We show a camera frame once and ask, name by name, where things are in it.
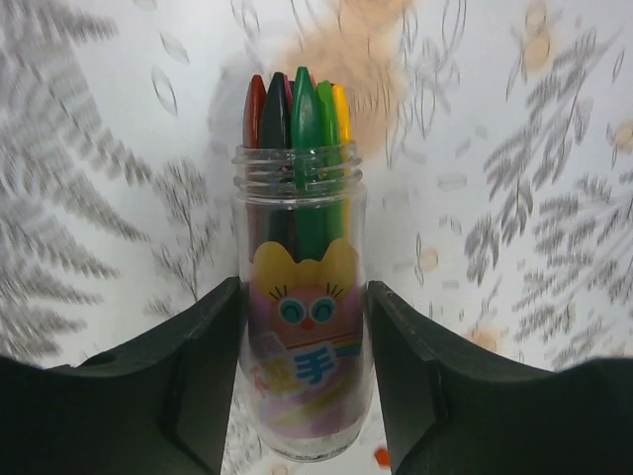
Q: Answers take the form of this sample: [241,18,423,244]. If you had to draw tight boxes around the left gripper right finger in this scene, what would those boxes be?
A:
[367,281,632,474]

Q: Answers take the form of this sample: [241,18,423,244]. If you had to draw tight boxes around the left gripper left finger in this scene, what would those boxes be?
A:
[1,278,241,474]

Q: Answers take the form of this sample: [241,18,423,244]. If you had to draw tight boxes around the small orange crayon piece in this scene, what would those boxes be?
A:
[373,446,391,469]

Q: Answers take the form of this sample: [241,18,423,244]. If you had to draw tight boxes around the floral patterned table mat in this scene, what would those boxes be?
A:
[0,0,633,475]

